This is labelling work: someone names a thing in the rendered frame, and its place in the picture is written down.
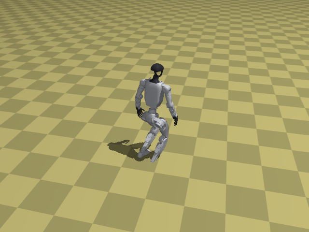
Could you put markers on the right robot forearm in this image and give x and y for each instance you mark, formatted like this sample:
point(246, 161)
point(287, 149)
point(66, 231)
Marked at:
point(172, 111)

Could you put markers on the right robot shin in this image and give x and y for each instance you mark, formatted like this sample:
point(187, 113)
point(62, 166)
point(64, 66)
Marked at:
point(158, 150)

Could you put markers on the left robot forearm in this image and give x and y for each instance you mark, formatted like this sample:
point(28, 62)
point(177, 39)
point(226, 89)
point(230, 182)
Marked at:
point(137, 104)

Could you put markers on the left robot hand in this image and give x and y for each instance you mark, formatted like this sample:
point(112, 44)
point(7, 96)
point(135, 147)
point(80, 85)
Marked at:
point(139, 111)

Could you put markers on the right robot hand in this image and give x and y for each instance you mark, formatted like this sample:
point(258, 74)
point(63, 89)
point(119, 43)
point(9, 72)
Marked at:
point(175, 119)

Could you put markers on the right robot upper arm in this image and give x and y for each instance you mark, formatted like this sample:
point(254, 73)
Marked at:
point(167, 90)

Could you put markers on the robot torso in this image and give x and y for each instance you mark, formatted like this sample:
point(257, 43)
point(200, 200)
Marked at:
point(153, 96)

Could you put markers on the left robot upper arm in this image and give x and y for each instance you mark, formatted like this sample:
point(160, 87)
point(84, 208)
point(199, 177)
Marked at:
point(141, 89)

